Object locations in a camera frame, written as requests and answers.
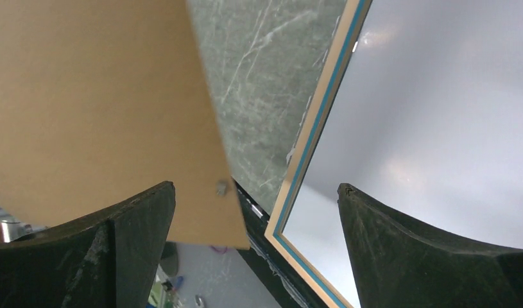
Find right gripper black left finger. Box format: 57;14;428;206
0;181;175;307

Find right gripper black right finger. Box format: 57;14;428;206
338;183;523;307

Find brown cardboard backing board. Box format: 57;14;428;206
0;1;250;249

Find printed photo with white border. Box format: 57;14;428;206
284;1;523;307

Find blue wooden picture frame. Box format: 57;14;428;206
264;1;371;307

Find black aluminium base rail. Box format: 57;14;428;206
235;182;327;308

